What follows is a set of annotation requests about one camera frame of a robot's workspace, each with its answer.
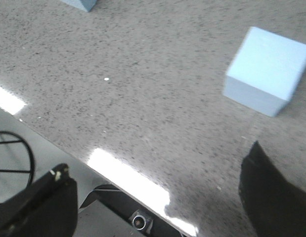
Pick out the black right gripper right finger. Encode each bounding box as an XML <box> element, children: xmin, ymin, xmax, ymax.
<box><xmin>238</xmin><ymin>141</ymin><xmax>306</xmax><ymax>237</ymax></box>

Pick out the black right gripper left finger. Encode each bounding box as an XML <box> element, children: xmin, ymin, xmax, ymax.
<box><xmin>0</xmin><ymin>163</ymin><xmax>78</xmax><ymax>237</ymax></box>

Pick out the smooth light blue foam block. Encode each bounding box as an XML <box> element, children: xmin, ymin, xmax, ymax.
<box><xmin>223</xmin><ymin>27</ymin><xmax>306</xmax><ymax>117</ymax></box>

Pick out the textured light blue foam block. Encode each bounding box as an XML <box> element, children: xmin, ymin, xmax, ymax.
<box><xmin>61</xmin><ymin>0</ymin><xmax>97</xmax><ymax>12</ymax></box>

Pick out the front camera under table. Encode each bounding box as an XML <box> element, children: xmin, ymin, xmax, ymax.
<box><xmin>129</xmin><ymin>209</ymin><xmax>154</xmax><ymax>236</ymax></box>

